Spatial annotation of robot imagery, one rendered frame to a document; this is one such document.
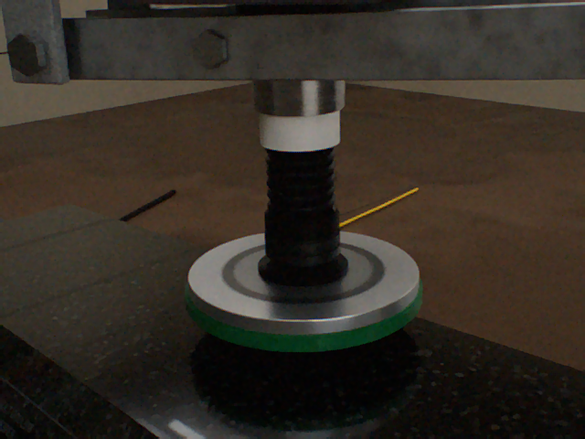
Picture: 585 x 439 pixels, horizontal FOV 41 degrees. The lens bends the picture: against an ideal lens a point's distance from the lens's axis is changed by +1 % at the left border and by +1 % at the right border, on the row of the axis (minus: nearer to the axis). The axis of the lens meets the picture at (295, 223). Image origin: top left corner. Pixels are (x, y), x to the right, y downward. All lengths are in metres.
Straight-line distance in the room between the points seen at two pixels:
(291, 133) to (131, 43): 0.15
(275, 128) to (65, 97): 5.43
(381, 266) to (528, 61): 0.25
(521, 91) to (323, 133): 5.36
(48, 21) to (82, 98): 5.46
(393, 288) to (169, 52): 0.27
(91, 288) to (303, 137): 0.32
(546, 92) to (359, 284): 5.26
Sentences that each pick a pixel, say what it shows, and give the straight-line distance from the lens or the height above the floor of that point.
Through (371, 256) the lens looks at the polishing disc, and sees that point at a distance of 0.75.
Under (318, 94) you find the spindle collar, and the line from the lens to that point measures 0.64.
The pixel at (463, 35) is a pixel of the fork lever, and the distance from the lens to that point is 0.57.
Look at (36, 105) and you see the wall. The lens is 5.95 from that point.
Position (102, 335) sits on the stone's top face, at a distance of 0.76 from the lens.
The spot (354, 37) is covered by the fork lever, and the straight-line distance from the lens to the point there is 0.59.
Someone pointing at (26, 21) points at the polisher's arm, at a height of 1.09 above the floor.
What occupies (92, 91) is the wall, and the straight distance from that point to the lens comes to 6.16.
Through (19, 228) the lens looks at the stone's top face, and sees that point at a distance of 1.08.
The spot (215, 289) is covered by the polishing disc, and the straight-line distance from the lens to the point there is 0.68.
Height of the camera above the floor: 1.14
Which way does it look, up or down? 20 degrees down
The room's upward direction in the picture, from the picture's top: 2 degrees counter-clockwise
